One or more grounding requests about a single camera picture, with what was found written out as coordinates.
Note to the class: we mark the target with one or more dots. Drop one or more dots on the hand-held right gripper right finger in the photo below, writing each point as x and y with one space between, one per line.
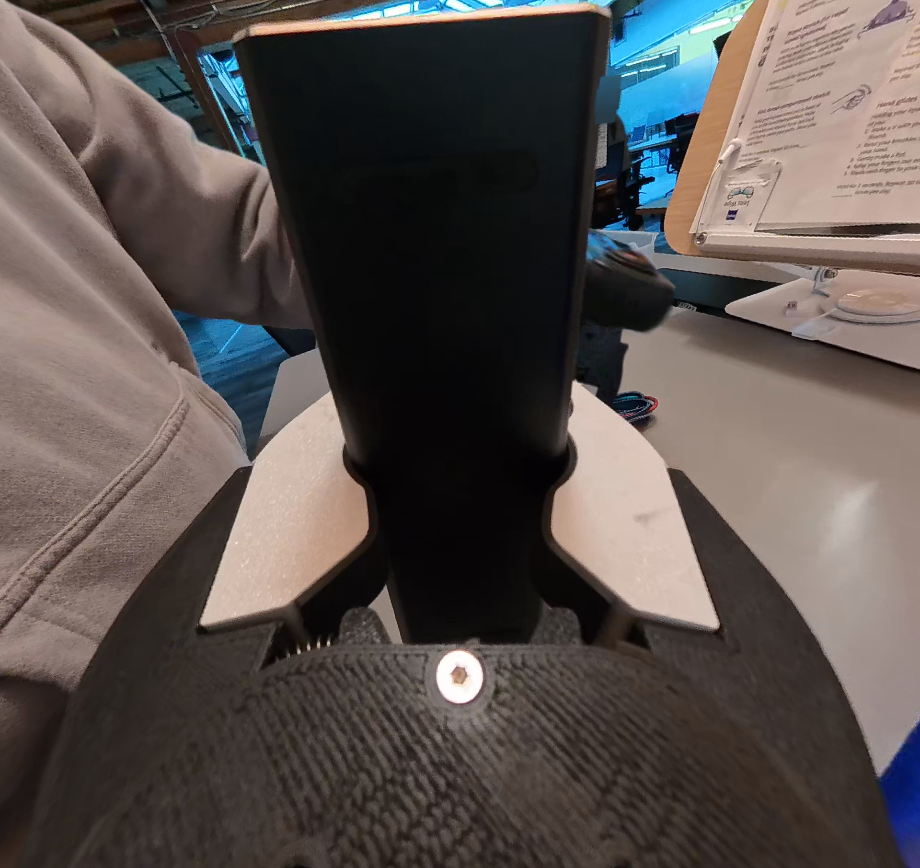
625 523

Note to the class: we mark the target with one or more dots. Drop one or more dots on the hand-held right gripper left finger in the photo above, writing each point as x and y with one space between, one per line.
287 523

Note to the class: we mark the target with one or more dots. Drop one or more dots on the person's left forearm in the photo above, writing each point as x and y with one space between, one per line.
244 242

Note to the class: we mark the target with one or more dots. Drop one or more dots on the black flat panel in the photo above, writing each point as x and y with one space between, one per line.
719 289

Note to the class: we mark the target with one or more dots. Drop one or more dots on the black office chair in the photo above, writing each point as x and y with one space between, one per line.
631 196

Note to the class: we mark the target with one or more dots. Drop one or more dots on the small white wipe packet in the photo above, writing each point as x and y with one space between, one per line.
744 199

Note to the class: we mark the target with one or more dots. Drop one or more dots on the wooden document stand board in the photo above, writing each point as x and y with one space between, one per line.
708 163

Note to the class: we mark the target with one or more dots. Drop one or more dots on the white metal document ledge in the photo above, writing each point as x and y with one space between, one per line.
805 250

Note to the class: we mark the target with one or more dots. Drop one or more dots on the white stand base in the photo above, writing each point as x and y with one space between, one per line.
862 336

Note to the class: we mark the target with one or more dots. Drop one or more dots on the person's grey sweatshirt torso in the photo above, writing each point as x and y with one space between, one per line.
86 379

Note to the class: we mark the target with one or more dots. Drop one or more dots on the printed paper sheets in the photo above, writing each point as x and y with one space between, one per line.
826 91

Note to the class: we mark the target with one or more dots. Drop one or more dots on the blue object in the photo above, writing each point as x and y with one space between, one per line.
904 810

